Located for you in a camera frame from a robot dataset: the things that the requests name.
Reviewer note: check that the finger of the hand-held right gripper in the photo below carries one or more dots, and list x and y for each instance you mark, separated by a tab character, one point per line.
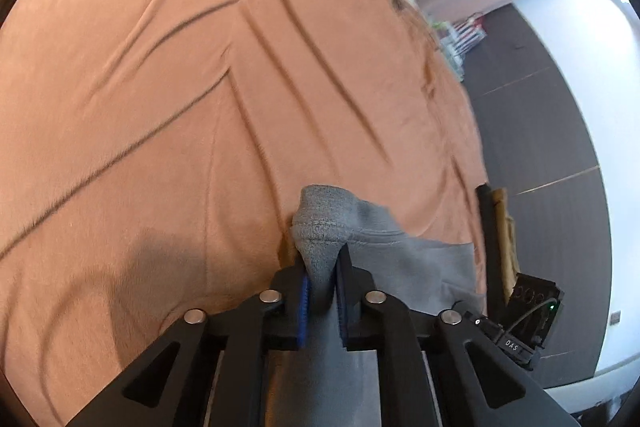
485	327

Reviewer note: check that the orange-brown blanket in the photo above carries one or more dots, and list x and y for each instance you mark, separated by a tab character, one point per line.
150	107

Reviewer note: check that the pink and white rack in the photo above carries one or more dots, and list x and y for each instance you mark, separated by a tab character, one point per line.
467	34

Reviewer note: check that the mustard folded shirt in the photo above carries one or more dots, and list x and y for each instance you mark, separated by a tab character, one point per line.
507	237

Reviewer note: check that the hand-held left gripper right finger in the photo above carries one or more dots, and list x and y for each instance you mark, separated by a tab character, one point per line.
345	302

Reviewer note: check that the white nightstand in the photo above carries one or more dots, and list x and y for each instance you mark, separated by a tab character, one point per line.
456	62

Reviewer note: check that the grey T-shirt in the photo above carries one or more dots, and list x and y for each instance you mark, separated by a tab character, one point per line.
400	267

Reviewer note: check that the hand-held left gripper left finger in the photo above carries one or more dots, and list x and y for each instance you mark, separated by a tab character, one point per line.
302	307

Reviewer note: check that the black folded garment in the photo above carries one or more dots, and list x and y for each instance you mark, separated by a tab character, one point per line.
492	247

